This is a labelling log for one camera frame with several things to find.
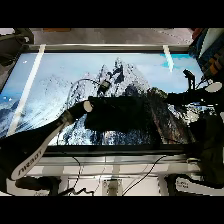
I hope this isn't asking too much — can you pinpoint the black garment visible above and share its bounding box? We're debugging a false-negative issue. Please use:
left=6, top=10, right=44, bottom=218
left=83, top=87, right=169, bottom=145

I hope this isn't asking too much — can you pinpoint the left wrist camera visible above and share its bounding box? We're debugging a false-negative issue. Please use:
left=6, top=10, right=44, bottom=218
left=97, top=78, right=113, bottom=96

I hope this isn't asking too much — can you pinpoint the black cable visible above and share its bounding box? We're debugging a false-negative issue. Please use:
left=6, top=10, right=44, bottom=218
left=121, top=154, right=168, bottom=197
left=58, top=155, right=101, bottom=197
left=65, top=77, right=103, bottom=115

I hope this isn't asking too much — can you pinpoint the silver frame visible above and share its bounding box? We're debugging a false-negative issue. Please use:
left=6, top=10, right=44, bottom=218
left=24, top=151, right=205, bottom=197

